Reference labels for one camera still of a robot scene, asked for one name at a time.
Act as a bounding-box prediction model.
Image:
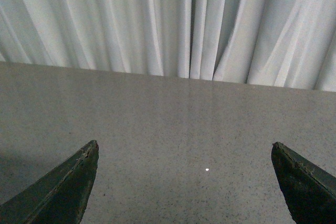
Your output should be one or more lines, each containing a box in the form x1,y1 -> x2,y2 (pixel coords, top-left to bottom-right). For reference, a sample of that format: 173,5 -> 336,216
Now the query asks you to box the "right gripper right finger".
271,142 -> 335,223

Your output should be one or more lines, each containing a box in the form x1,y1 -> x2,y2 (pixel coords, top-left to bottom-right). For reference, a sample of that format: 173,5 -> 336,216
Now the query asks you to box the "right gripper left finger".
1,140 -> 99,223

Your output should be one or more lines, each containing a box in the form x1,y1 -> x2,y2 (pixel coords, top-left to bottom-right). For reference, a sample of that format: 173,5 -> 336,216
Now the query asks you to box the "white pleated curtain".
1,0 -> 335,91

